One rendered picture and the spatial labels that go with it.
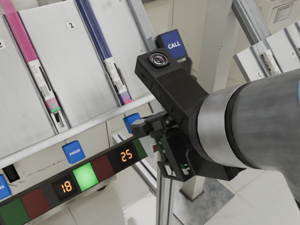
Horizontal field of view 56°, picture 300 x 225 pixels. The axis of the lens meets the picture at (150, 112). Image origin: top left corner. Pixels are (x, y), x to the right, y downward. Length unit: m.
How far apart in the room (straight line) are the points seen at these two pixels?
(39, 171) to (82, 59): 0.54
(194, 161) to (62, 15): 0.31
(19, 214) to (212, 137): 0.31
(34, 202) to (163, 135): 0.23
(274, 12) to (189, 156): 1.04
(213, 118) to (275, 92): 0.06
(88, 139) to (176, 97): 0.66
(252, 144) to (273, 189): 1.11
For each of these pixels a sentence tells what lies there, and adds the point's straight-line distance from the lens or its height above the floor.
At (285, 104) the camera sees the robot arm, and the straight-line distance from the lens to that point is 0.19.
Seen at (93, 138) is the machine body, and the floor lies 0.35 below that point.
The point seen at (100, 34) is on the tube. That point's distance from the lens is 0.48.
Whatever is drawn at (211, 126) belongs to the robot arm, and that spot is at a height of 0.86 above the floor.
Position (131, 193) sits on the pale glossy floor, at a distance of 1.21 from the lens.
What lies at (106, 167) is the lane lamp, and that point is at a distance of 0.47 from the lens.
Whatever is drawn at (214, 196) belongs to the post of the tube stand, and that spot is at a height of 0.01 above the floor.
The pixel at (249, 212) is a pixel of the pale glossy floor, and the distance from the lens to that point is 1.23.
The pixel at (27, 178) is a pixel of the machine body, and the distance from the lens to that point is 0.95.
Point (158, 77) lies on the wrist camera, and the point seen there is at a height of 0.84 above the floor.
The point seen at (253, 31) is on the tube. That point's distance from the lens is 0.53.
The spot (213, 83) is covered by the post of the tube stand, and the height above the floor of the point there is 0.59.
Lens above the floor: 1.03
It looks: 42 degrees down
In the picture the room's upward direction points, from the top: straight up
